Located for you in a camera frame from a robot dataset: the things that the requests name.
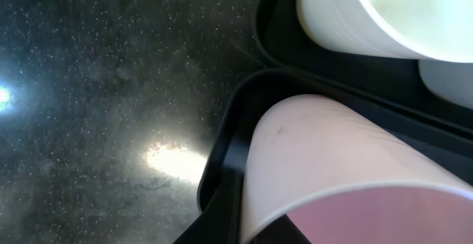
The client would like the pink cup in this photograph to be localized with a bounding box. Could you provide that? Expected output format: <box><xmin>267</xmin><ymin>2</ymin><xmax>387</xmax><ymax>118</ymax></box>
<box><xmin>239</xmin><ymin>93</ymin><xmax>473</xmax><ymax>244</ymax></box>

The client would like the black tray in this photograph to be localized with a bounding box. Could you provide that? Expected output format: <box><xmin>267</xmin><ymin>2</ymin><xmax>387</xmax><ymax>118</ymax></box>
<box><xmin>172</xmin><ymin>0</ymin><xmax>473</xmax><ymax>244</ymax></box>

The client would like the green cup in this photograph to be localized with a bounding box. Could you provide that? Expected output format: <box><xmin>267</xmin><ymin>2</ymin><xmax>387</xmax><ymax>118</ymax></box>
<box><xmin>296</xmin><ymin>0</ymin><xmax>473</xmax><ymax>64</ymax></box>

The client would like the yellow cup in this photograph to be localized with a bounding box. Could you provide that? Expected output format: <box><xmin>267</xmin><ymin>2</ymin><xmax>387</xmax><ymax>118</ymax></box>
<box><xmin>418</xmin><ymin>58</ymin><xmax>473</xmax><ymax>110</ymax></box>

